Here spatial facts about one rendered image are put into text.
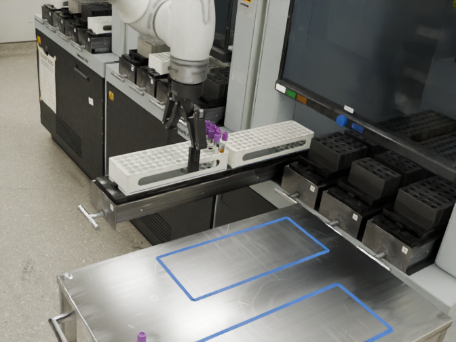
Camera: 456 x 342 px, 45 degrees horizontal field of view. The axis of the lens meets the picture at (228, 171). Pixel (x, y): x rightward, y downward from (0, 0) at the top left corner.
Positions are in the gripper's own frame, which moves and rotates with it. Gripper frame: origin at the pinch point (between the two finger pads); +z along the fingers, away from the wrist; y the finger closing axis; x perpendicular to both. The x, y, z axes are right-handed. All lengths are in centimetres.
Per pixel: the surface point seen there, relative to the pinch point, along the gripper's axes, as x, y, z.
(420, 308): 12, 66, 4
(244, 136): 22.6, -2.8, 0.2
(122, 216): -20.0, 6.7, 8.8
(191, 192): -0.9, 6.6, 7.4
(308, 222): 13.1, 34.3, 4.3
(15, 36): 67, -350, 71
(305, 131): 41.2, 2.7, -0.1
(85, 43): 29, -126, 10
